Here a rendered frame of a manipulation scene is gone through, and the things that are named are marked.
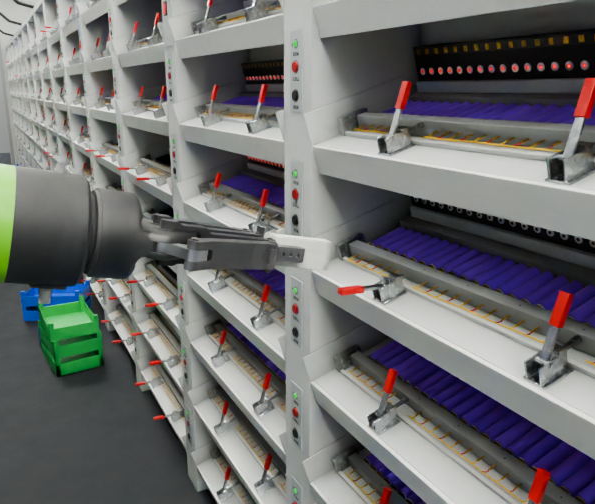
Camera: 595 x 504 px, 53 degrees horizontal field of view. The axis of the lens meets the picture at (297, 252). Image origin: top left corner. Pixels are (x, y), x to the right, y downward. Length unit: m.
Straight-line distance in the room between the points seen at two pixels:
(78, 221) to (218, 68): 1.17
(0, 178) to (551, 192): 0.46
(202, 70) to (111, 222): 1.13
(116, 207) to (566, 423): 0.45
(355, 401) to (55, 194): 0.63
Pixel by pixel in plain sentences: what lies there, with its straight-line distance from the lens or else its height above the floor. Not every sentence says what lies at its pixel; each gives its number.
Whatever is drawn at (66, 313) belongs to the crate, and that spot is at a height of 0.17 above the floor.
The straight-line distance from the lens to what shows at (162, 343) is 2.20.
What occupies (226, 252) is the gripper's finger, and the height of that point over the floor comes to 1.04.
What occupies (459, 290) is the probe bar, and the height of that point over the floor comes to 0.93.
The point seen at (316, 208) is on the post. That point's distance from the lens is 0.95.
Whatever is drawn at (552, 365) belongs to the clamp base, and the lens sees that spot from 0.64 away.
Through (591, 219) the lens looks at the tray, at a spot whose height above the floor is 1.07.
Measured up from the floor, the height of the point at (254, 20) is 1.30.
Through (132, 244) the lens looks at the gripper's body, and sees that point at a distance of 0.50.
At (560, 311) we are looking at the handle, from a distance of 0.64.
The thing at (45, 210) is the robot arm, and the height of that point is 1.09.
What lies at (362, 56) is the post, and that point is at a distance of 0.98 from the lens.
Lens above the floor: 1.18
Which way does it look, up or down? 15 degrees down
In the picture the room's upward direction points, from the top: straight up
